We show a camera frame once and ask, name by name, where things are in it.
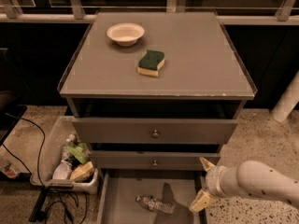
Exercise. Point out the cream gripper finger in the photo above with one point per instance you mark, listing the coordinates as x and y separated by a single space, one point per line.
202 200
207 165

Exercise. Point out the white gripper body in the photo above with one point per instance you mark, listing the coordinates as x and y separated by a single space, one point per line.
214 181

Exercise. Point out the clear plastic water bottle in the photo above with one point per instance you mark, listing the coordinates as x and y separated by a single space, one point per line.
151 203

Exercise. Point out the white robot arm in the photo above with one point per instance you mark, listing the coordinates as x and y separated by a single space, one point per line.
251 180

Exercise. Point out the grey bottom drawer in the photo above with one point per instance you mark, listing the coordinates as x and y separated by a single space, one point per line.
120 188

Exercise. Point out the grey drawer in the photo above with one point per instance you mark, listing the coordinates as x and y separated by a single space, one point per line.
151 160
120 188
154 131

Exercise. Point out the grey drawer cabinet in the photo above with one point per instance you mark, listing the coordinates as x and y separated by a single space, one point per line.
202 76

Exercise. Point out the grey middle drawer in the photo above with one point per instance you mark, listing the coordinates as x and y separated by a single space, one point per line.
151 160

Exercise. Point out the grey top drawer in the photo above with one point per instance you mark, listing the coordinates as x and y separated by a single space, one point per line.
154 131

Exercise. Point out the green yellow sponge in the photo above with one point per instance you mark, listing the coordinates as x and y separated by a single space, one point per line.
151 63

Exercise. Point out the clear plastic storage bin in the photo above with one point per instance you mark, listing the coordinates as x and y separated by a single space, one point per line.
50 158

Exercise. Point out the green snack bag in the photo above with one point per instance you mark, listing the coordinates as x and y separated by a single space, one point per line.
80 152

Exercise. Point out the white paper bowl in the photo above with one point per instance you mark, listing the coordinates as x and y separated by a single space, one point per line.
125 34

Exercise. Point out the small wrapper on floor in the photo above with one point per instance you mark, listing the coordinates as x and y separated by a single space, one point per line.
9 170

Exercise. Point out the dark furniture at left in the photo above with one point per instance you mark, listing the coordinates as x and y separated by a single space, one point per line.
9 97

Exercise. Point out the metal window railing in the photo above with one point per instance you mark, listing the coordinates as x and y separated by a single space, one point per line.
230 12

